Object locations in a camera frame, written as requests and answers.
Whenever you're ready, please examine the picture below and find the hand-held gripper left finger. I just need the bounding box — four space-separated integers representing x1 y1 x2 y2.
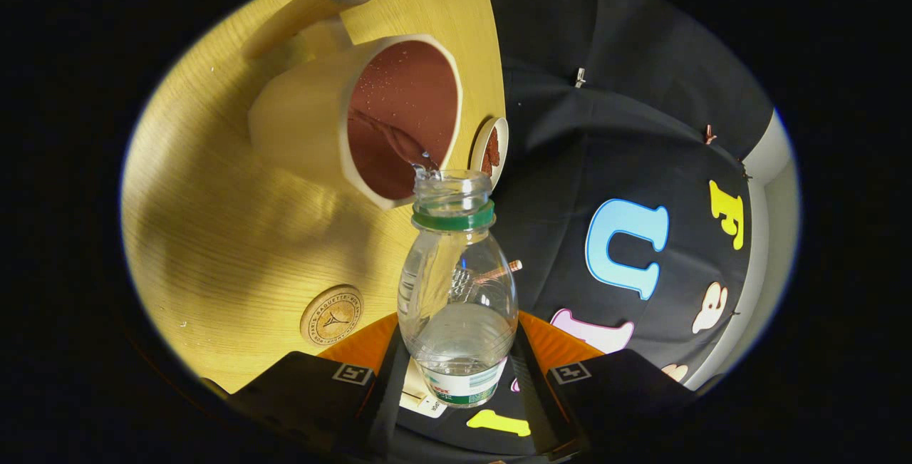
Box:
203 311 413 461

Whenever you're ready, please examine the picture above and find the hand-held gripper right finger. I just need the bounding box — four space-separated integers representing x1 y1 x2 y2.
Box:
510 311 695 461

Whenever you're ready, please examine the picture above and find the round wooden coaster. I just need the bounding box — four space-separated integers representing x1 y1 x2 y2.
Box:
300 284 364 348

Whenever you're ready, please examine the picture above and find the clear plastic juice bottle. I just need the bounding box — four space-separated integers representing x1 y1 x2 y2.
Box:
397 169 519 408

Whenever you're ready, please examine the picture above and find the cream cup with handle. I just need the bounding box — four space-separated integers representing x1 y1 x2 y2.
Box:
242 0 464 211

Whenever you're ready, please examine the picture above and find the wooden table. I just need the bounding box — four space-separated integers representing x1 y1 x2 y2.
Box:
121 0 508 393

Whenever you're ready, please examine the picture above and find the reddish brown sausage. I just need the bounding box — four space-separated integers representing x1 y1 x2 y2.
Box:
481 128 502 176

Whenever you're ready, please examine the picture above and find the small white plate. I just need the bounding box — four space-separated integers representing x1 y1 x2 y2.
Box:
470 116 509 180

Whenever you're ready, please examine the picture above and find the black backdrop cloth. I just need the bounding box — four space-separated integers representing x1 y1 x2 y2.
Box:
395 0 777 461

